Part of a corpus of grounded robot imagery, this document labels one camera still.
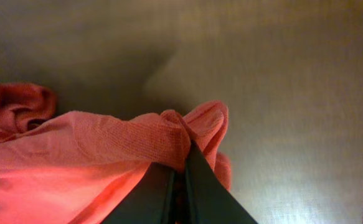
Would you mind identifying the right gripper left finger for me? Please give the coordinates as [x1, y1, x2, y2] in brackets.
[101, 163, 176, 224]

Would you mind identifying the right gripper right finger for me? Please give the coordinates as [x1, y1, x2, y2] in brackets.
[185, 142, 257, 224]

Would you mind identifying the orange FRAM t-shirt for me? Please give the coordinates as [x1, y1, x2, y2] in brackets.
[0, 83, 231, 223]

